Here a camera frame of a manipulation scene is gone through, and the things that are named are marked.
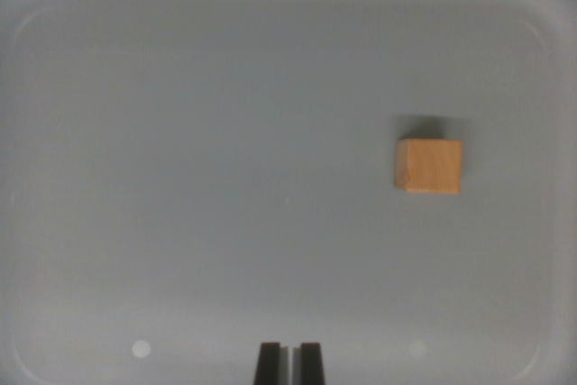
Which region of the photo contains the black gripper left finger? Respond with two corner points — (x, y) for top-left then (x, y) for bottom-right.
(253, 342), (290, 385)

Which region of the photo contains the grey plastic tray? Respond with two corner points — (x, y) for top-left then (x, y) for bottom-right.
(0, 0), (577, 385)

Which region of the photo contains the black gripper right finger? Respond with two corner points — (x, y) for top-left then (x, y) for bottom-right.
(292, 342), (327, 385)

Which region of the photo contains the wooden cube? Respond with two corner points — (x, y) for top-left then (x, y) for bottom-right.
(395, 138), (463, 196)

